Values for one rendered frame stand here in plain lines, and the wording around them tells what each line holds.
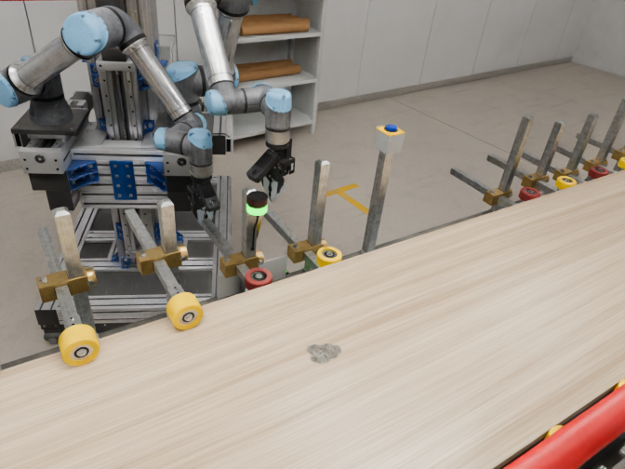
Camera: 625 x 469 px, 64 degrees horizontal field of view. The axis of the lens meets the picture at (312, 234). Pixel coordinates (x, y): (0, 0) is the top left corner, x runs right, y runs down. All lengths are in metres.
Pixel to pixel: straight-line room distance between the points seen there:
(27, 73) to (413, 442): 1.58
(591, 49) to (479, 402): 8.13
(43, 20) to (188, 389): 3.12
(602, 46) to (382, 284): 7.82
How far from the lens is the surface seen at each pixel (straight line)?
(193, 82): 1.99
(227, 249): 1.64
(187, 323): 1.31
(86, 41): 1.70
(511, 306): 1.58
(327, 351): 1.26
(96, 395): 1.23
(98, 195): 2.22
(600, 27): 9.06
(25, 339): 2.74
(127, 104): 2.16
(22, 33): 3.94
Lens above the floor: 1.84
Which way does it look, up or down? 34 degrees down
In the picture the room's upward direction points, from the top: 6 degrees clockwise
